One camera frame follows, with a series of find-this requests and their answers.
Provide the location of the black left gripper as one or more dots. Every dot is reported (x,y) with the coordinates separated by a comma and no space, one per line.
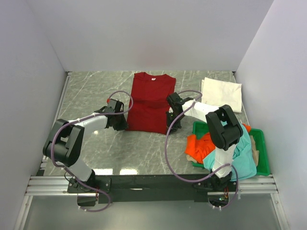
(123,126)

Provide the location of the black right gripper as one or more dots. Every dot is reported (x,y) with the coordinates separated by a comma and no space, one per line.
(168,123)

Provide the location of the red t shirt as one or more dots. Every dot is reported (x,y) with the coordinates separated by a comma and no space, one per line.
(149,104)

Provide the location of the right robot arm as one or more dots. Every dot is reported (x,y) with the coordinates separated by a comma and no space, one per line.
(224,129)

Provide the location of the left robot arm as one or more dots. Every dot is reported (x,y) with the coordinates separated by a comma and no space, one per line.
(64,142)

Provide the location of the folded white t shirt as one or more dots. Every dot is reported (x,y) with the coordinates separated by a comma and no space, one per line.
(218,93)

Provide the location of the orange t shirt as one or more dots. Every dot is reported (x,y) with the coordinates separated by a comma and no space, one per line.
(199,148)

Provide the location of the teal t shirt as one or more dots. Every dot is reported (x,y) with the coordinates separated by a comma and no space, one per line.
(242,157)

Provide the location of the green plastic bin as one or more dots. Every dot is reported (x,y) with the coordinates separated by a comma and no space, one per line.
(263,167)

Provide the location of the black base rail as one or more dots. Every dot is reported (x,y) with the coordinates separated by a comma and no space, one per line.
(145,188)

